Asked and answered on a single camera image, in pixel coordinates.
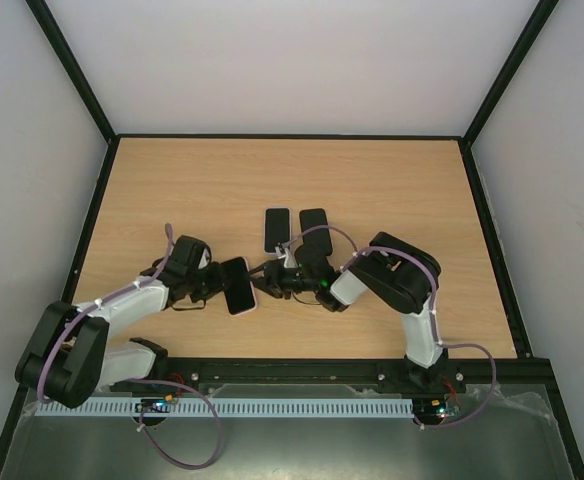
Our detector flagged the black object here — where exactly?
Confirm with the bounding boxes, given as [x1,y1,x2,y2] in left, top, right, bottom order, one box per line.
[219,256,255,315]

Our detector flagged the lavender phone case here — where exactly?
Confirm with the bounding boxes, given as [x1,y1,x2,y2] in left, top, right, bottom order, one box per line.
[262,206,293,253]

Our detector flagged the black phone case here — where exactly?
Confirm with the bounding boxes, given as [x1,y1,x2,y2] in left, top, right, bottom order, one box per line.
[299,208,333,257]

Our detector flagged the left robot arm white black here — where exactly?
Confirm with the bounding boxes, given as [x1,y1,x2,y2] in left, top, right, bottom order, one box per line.
[15,236,229,408]

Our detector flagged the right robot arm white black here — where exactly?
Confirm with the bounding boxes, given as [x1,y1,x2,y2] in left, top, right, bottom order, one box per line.
[249,232,447,392]

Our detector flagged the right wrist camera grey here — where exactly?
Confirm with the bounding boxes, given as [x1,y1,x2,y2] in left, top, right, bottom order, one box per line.
[275,244,298,270]

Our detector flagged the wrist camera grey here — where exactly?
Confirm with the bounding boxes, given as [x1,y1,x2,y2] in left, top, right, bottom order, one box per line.
[198,247,211,270]
[275,244,298,270]

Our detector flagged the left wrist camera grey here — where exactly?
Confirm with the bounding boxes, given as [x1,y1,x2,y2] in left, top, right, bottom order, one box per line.
[198,247,211,270]

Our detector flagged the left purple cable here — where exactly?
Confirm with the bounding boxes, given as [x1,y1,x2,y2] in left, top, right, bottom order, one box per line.
[36,222,176,405]

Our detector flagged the grey slotted cable duct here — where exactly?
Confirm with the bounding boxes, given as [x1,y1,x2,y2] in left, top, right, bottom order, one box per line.
[35,397,413,419]

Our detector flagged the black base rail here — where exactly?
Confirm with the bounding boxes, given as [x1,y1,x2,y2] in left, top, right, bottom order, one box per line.
[21,355,553,396]

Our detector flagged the black aluminium frame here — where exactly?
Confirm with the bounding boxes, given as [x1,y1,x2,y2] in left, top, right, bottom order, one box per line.
[0,0,584,480]

